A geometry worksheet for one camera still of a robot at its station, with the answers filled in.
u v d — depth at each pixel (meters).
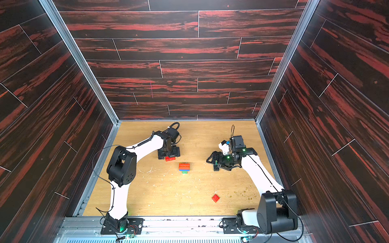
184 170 0.93
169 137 0.74
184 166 0.93
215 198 0.82
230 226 0.73
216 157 0.73
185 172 0.93
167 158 0.96
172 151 0.87
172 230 0.73
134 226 0.73
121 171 0.54
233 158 0.61
